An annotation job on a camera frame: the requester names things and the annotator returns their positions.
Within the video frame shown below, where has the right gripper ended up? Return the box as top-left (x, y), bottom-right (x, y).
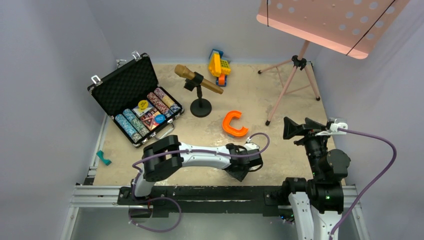
top-left (283, 115), bottom-right (332, 177)

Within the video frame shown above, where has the blue small blind button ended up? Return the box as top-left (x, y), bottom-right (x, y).
top-left (154, 114), bottom-right (166, 125)

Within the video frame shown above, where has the yellow big blind button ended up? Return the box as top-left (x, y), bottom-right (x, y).
top-left (137, 100), bottom-right (149, 110)

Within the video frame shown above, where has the black poker chip case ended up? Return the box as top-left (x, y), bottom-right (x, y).
top-left (87, 51), bottom-right (185, 148)

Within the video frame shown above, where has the triangular dealer button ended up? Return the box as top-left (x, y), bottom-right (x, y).
top-left (141, 115), bottom-right (159, 131)

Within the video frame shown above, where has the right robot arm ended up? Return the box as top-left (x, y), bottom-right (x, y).
top-left (280, 117), bottom-right (351, 240)

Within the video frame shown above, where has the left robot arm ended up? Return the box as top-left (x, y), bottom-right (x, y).
top-left (129, 135), bottom-right (264, 205)

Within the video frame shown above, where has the red texas card deck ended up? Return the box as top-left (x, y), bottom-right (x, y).
top-left (141, 111), bottom-right (166, 131)

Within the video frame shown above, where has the orange C-shaped track piece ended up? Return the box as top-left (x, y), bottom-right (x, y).
top-left (221, 110), bottom-right (250, 139)

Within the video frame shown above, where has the black microphone stand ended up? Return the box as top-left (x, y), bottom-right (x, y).
top-left (190, 86), bottom-right (212, 118)

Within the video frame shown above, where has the purple yellow chip row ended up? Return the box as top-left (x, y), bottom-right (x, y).
top-left (154, 87), bottom-right (181, 113)

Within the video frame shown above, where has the toy brick truck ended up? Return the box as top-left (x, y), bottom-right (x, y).
top-left (208, 48), bottom-right (231, 87)

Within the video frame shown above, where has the red poker chip row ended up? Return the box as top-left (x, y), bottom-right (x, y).
top-left (147, 92), bottom-right (173, 118)

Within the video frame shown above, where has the gold microphone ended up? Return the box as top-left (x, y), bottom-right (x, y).
top-left (174, 64), bottom-right (224, 95)

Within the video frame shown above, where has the blue card deck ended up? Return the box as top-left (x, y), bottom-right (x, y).
top-left (132, 100), bottom-right (154, 118)

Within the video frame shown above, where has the pink music stand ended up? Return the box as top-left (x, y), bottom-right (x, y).
top-left (256, 0), bottom-right (408, 126)

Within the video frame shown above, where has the teal plastic clip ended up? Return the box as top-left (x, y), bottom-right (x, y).
top-left (96, 150), bottom-right (112, 166)

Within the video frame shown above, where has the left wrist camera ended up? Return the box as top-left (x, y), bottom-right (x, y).
top-left (243, 142), bottom-right (260, 151)

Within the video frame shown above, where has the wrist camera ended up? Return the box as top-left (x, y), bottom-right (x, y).
top-left (243, 142), bottom-right (260, 151)
top-left (315, 117), bottom-right (348, 136)

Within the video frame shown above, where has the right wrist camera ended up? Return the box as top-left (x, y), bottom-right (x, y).
top-left (315, 117), bottom-right (348, 136)

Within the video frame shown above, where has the black aluminium base frame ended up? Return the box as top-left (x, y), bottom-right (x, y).
top-left (59, 183), bottom-right (370, 240)

